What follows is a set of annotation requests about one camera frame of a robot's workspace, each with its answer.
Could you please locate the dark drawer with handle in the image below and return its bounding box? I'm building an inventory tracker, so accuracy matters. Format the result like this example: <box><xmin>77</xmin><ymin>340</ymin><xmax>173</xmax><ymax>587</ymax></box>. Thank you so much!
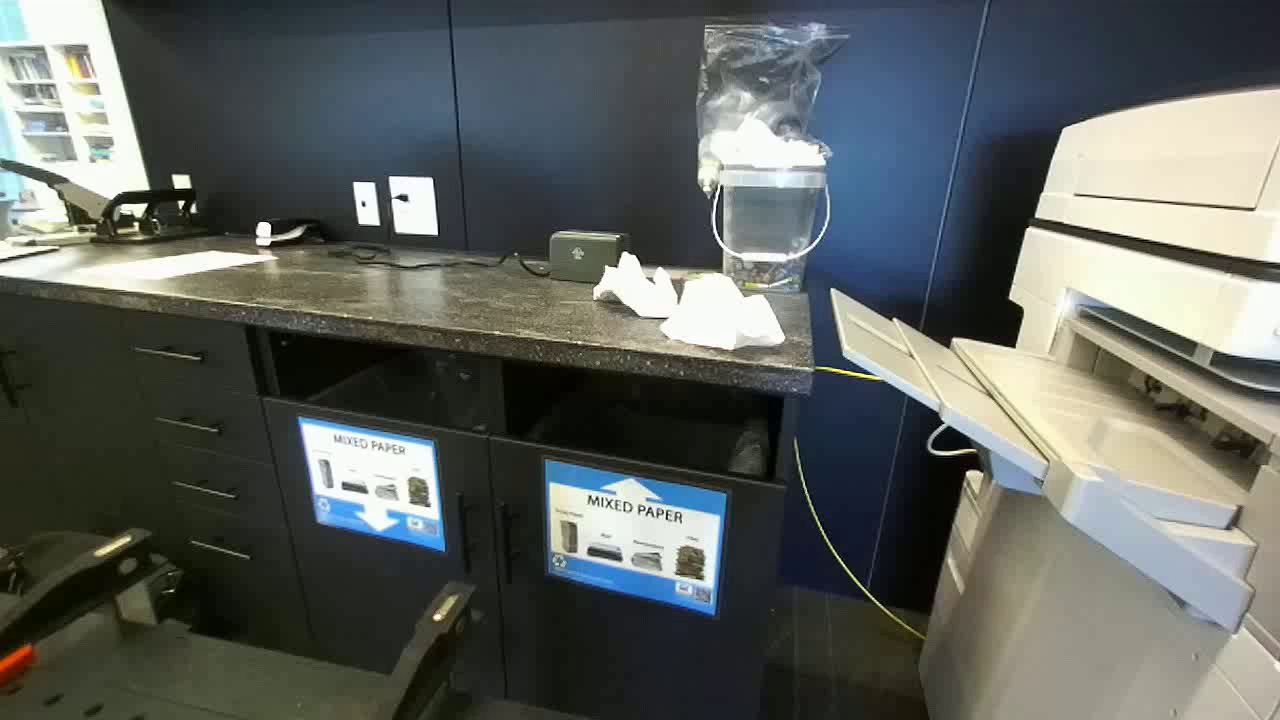
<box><xmin>151</xmin><ymin>455</ymin><xmax>291</xmax><ymax>530</ymax></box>
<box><xmin>130</xmin><ymin>391</ymin><xmax>277</xmax><ymax>470</ymax></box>
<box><xmin>162</xmin><ymin>515</ymin><xmax>310</xmax><ymax>644</ymax></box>
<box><xmin>115</xmin><ymin>313</ymin><xmax>263</xmax><ymax>405</ymax></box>

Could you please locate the white printer cable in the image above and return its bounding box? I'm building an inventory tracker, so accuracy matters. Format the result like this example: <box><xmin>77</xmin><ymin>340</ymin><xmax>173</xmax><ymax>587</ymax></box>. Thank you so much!
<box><xmin>922</xmin><ymin>418</ymin><xmax>982</xmax><ymax>464</ymax></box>

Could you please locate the small white wall plate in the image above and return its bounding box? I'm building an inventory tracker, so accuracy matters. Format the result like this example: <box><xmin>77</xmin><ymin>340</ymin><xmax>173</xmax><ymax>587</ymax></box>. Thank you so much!
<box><xmin>348</xmin><ymin>175</ymin><xmax>385</xmax><ymax>233</ymax></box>

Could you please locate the black heavy-duty hole punch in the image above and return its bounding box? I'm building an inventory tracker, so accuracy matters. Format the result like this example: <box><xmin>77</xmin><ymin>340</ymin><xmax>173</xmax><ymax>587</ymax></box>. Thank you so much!
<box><xmin>0</xmin><ymin>155</ymin><xmax>223</xmax><ymax>247</ymax></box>

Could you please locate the clear plastic bucket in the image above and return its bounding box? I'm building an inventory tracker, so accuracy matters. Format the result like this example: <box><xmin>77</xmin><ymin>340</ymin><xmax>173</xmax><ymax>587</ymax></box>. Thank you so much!
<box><xmin>706</xmin><ymin>159</ymin><xmax>835</xmax><ymax>294</ymax></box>

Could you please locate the black cart frame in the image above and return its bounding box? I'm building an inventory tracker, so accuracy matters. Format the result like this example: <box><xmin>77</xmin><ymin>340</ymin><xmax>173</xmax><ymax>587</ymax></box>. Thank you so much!
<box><xmin>0</xmin><ymin>523</ymin><xmax>483</xmax><ymax>720</ymax></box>

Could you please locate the thin black counter cable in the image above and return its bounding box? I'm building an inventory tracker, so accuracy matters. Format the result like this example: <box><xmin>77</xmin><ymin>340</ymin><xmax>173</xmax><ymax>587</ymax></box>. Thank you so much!
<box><xmin>317</xmin><ymin>235</ymin><xmax>557</xmax><ymax>281</ymax></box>

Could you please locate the large white outlet plate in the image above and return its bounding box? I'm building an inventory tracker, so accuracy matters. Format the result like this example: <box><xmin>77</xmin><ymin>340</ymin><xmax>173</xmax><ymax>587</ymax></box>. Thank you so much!
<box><xmin>385</xmin><ymin>173</ymin><xmax>443</xmax><ymax>239</ymax></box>

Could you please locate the white bookshelf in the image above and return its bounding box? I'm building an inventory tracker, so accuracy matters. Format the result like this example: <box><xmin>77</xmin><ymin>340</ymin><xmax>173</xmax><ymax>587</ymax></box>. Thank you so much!
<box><xmin>0</xmin><ymin>0</ymin><xmax>151</xmax><ymax>203</ymax></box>

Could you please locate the small grey power adapter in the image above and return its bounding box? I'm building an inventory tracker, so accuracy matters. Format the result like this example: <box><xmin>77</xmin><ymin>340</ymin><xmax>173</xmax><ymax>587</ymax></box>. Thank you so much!
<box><xmin>544</xmin><ymin>228</ymin><xmax>627</xmax><ymax>284</ymax></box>

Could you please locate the blue label with down arrow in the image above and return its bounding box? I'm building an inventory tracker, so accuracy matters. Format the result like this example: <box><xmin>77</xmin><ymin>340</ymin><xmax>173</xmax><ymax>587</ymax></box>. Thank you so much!
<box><xmin>291</xmin><ymin>411</ymin><xmax>453</xmax><ymax>554</ymax></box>

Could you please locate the large white office printer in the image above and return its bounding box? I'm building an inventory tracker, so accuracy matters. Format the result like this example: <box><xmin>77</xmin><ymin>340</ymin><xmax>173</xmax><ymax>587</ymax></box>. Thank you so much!
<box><xmin>827</xmin><ymin>83</ymin><xmax>1280</xmax><ymax>720</ymax></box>

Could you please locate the clear plastic bag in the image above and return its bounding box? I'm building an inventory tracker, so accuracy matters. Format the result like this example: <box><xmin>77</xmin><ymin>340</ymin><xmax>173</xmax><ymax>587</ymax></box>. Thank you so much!
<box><xmin>691</xmin><ymin>15</ymin><xmax>852</xmax><ymax>193</ymax></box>

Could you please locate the blue label with up arrow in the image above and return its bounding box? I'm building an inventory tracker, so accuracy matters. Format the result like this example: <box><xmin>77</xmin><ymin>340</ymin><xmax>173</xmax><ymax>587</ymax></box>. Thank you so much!
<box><xmin>539</xmin><ymin>455</ymin><xmax>733</xmax><ymax>619</ymax></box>

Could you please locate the thin yellow cable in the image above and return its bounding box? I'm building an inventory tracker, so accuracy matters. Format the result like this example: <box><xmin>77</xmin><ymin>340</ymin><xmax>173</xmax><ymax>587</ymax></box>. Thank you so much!
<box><xmin>789</xmin><ymin>360</ymin><xmax>930</xmax><ymax>647</ymax></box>

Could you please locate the plain dark cabinet door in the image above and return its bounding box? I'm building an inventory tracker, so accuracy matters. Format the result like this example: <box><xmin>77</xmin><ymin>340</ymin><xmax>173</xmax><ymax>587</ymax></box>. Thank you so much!
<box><xmin>0</xmin><ymin>291</ymin><xmax>173</xmax><ymax>544</ymax></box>

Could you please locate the orange clamp handle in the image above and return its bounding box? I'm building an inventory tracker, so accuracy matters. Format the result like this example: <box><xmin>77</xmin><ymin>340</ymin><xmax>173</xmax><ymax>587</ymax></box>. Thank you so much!
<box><xmin>0</xmin><ymin>644</ymin><xmax>40</xmax><ymax>693</ymax></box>

